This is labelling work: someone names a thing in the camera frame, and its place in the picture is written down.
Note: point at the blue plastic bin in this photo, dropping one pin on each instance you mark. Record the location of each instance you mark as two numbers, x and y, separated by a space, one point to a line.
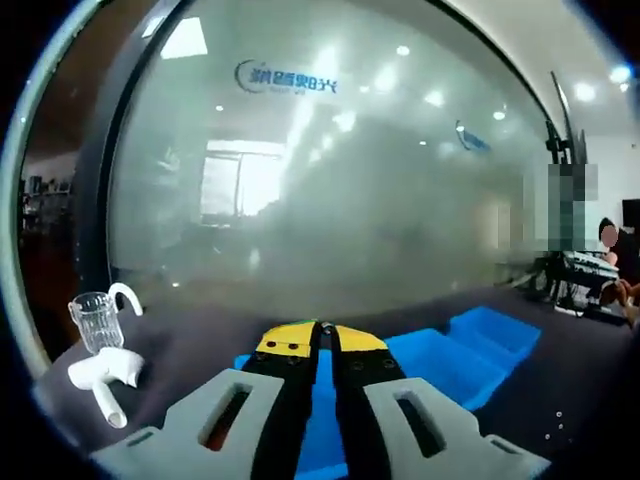
322 425
500 330
440 370

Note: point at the silver screws nuts washers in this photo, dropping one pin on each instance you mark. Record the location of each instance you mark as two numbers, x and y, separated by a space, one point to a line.
559 414

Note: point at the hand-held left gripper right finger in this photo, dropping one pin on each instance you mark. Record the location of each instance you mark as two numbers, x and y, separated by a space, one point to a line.
450 435

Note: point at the white plastic pipe fitting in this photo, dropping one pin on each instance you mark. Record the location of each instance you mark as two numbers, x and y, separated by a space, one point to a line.
107 369

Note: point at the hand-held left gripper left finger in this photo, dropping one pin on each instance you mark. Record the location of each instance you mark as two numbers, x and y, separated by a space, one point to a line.
190 430

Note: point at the clear glass cup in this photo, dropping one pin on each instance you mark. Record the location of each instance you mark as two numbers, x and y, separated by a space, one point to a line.
97 322

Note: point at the white device with ports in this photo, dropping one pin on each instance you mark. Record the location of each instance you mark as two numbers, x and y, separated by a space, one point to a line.
590 264

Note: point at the black equipment stand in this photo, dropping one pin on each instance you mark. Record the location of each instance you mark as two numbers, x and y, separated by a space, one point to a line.
565 295

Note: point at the small silver nut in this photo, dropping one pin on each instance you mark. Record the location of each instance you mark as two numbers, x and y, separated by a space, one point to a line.
327 328

